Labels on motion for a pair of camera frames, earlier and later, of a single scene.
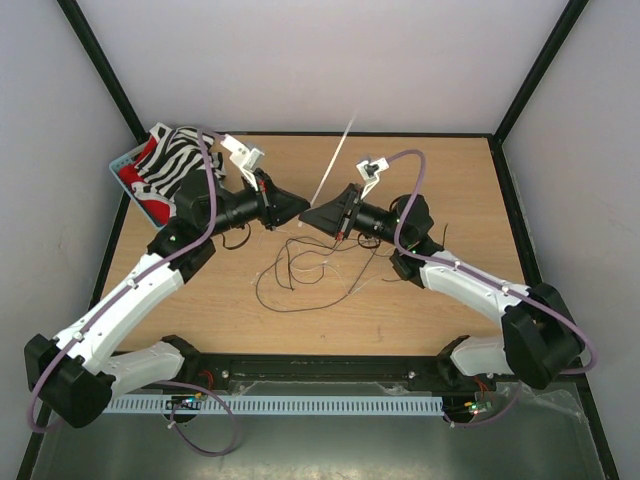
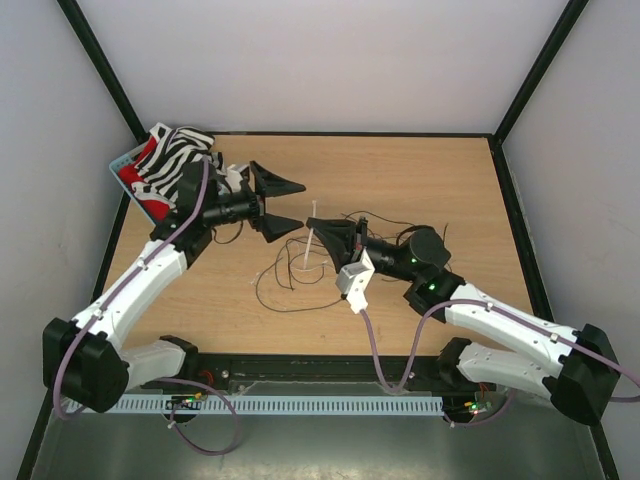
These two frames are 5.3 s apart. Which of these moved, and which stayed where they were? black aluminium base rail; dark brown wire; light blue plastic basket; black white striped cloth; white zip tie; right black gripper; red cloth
Moved: right black gripper; white zip tie
Stayed: black white striped cloth; red cloth; black aluminium base rail; dark brown wire; light blue plastic basket
